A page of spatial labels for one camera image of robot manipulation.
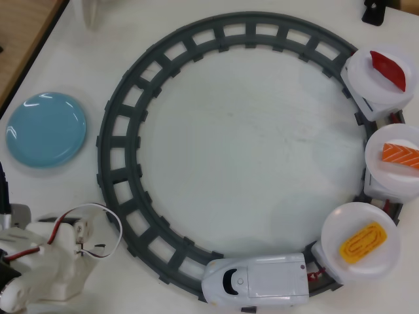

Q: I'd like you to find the white round plastic plate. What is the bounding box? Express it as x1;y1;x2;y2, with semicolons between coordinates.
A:
320;202;402;283
346;46;414;105
364;124;419;190

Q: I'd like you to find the black plastic stand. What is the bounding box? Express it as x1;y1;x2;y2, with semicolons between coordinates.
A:
361;0;388;26

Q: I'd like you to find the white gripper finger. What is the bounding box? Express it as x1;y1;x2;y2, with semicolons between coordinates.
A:
48;254;96;300
77;211;106;259

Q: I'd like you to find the orange salmon toy sushi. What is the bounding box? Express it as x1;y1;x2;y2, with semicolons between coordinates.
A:
381;141;419;170

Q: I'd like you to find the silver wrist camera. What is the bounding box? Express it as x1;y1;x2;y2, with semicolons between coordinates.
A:
0;203;31;230

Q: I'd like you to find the red white black servo cable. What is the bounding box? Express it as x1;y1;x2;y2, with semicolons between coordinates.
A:
0;203;123;262

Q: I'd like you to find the white Shinkansen toy locomotive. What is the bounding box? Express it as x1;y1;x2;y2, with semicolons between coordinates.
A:
201;252;310;308

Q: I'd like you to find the brown wooden desk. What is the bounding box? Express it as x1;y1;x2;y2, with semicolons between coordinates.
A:
0;0;71;112

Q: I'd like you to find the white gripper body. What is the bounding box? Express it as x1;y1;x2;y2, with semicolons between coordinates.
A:
12;222;79;262

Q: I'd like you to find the clear plastic object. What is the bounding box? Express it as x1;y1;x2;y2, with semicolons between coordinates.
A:
73;0;99;30

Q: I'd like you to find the red tuna toy sushi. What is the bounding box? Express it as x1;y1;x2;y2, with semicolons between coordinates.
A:
369;50;407;94

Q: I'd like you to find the grey circular toy train track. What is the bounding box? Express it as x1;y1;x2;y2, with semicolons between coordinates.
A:
96;12;407;311

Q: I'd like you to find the yellow egg toy sushi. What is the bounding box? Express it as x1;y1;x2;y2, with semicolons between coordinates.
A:
339;221;389;265

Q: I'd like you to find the blue round dish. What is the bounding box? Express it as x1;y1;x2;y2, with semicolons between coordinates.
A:
5;91;88;169

